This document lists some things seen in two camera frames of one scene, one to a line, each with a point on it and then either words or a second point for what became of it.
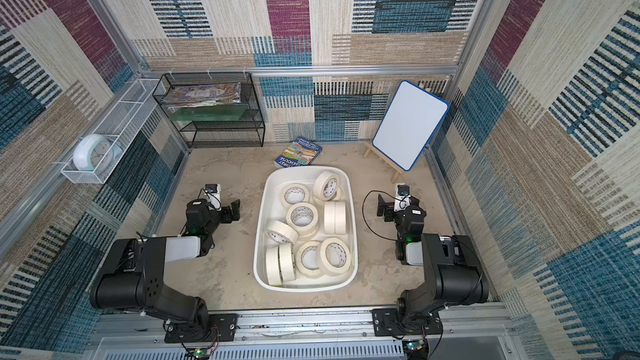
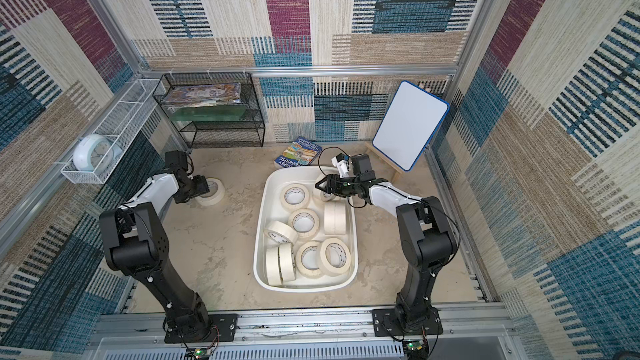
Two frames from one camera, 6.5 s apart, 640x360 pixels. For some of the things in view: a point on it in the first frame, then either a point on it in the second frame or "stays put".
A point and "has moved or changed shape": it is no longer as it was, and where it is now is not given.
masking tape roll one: (293, 193) stays put
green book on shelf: (230, 112) stays put
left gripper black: (227, 218) to (201, 185)
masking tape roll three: (303, 217) has moved or changed shape
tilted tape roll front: (335, 256) stays put
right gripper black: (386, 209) to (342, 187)
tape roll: (287, 262) stays put
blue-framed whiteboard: (410, 126) stays put
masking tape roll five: (282, 232) stays put
